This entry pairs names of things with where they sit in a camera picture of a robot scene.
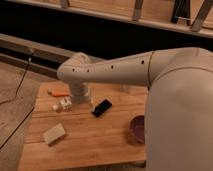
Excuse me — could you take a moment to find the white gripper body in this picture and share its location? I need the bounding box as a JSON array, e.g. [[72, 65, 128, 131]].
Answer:
[[69, 83, 91, 104]]

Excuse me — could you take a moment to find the white sponge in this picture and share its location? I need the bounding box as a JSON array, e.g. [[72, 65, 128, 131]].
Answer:
[[43, 124, 66, 145]]

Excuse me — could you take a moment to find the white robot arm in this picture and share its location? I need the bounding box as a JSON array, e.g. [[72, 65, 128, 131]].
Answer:
[[57, 47, 213, 171]]

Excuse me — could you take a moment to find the clear glass cup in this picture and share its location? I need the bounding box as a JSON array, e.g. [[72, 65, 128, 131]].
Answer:
[[120, 84, 130, 93]]

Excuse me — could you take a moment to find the small white plastic bottle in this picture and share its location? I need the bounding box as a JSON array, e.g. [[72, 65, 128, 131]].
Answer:
[[52, 97, 72, 112]]

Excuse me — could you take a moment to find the black rectangular block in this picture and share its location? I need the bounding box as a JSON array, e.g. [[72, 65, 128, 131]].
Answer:
[[92, 99, 112, 117]]

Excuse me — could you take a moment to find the wooden board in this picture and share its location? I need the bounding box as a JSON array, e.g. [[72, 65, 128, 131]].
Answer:
[[18, 82, 147, 171]]

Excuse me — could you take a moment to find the wooden shelf with brackets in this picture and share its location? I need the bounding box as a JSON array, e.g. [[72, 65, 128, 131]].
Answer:
[[5, 0, 213, 39]]

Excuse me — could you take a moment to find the black cable on left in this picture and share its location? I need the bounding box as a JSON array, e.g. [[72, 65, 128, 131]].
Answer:
[[0, 49, 36, 149]]

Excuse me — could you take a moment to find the long metal rail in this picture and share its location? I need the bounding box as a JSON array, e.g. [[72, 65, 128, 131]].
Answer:
[[0, 32, 104, 79]]

